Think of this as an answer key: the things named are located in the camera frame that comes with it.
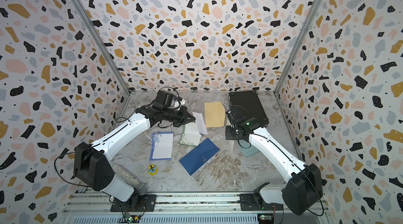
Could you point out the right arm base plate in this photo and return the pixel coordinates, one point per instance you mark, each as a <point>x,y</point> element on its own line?
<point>253,202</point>

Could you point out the yellow envelope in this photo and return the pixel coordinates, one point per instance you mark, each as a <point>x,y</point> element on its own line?
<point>214,114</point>

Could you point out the white letter paper blue border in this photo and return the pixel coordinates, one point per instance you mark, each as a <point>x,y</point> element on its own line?
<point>162,146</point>

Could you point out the dark blue envelope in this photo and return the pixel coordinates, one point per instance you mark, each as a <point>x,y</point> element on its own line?
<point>197,157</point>

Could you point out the black briefcase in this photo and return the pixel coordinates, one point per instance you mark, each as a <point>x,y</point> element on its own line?
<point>245,105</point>

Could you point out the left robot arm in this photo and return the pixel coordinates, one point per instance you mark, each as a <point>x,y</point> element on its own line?
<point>92,161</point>

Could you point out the light teal envelope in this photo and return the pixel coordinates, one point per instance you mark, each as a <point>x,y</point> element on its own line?
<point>248,151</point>

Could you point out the white letter paper green border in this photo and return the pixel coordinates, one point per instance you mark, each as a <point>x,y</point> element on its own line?
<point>190,135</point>

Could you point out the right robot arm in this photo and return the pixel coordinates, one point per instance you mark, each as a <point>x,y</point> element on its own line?
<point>302,186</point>

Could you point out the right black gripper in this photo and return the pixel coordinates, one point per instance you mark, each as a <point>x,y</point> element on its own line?
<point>227,132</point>

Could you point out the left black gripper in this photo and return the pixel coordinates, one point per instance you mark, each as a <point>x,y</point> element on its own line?
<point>184,119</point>

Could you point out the cream envelope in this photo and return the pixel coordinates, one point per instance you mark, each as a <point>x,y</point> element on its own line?
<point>230,143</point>

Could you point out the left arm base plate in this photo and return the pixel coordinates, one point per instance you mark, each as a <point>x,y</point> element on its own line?
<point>144,203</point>

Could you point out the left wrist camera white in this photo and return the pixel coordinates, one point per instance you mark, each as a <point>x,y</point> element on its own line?
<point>178,102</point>

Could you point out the small yellow round sticker toy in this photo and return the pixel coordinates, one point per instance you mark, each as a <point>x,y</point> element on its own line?
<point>152,169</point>

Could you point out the glittery silver tube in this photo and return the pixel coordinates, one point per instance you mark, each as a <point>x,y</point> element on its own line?
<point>140,187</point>

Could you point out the aluminium front rail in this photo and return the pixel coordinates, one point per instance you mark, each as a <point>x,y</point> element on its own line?
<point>187,208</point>

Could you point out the small circuit board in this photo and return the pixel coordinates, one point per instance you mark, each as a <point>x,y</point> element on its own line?
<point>131,219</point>

